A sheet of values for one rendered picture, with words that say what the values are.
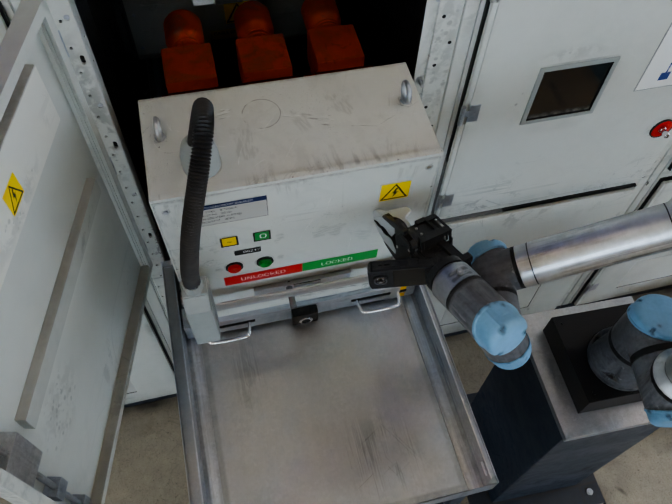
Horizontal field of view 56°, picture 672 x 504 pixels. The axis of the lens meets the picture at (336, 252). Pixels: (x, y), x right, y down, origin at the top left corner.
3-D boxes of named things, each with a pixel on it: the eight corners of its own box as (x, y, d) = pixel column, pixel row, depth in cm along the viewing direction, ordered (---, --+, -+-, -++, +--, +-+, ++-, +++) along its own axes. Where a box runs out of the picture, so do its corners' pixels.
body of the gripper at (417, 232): (431, 241, 115) (472, 281, 107) (391, 259, 112) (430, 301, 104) (431, 209, 110) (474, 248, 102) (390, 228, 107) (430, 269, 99)
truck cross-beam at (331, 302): (413, 293, 151) (416, 282, 146) (188, 339, 143) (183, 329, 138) (407, 276, 154) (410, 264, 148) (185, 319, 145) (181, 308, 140)
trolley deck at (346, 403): (492, 489, 134) (499, 482, 128) (200, 565, 124) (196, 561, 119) (399, 234, 169) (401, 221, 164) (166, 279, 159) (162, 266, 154)
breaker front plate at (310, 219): (404, 287, 147) (443, 160, 106) (197, 328, 140) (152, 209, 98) (402, 282, 148) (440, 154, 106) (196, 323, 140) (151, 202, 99)
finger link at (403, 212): (395, 202, 118) (423, 229, 112) (368, 214, 116) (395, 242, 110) (395, 189, 116) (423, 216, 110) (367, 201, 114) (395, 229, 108)
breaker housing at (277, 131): (405, 282, 148) (445, 152, 106) (194, 324, 140) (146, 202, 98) (352, 121, 172) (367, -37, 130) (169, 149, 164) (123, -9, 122)
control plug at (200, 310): (222, 340, 123) (210, 302, 108) (197, 345, 123) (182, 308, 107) (216, 305, 127) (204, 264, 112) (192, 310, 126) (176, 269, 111)
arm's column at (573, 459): (541, 400, 225) (626, 303, 164) (575, 485, 209) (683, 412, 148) (462, 416, 221) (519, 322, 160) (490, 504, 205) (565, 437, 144)
